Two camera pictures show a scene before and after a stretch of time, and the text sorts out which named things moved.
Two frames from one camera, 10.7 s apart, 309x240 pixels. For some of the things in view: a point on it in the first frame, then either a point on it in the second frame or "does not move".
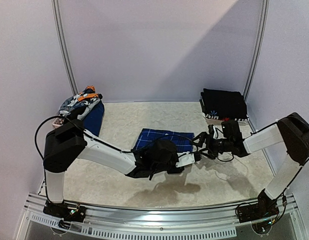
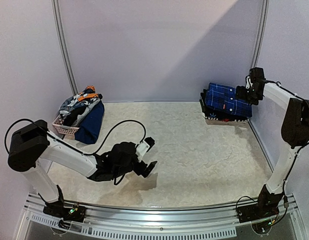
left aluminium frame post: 56,11 does not move
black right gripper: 209,140 → 243,92
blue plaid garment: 183,141 → 223,97
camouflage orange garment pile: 77,105 does not move
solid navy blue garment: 93,121 does not move
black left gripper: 177,171 → 140,170
